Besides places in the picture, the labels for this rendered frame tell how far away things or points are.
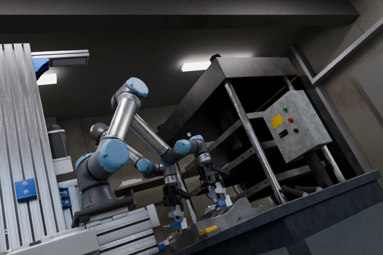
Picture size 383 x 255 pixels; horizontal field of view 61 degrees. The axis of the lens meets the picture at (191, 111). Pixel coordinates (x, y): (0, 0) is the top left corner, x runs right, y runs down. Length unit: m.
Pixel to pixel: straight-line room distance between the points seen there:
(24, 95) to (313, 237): 1.41
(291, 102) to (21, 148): 1.59
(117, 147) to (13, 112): 0.62
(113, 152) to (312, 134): 1.31
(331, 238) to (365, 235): 0.19
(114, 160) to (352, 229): 0.94
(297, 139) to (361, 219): 0.87
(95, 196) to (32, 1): 1.88
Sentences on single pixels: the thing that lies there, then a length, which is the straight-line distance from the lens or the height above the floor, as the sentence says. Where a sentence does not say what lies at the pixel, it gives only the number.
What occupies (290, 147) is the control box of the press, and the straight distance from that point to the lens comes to 2.28.
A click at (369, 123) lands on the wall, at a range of 4.99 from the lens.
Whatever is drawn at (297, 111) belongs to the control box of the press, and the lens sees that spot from 2.20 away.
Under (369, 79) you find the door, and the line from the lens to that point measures 4.85.
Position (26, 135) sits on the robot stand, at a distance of 1.66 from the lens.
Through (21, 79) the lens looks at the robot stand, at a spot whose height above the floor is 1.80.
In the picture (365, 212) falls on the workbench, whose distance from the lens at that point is 1.54.
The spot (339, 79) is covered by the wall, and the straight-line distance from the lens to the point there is 5.16.
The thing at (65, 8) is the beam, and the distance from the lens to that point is 2.86.
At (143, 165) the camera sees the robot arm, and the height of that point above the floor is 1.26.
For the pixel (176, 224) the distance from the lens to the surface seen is 1.85.
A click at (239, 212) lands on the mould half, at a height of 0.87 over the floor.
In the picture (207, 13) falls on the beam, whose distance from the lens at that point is 3.29.
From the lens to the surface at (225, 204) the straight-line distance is 1.68.
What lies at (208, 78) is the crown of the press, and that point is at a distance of 2.61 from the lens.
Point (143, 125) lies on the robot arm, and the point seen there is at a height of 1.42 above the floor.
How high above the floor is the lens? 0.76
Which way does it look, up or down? 22 degrees up
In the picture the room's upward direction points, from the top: 22 degrees counter-clockwise
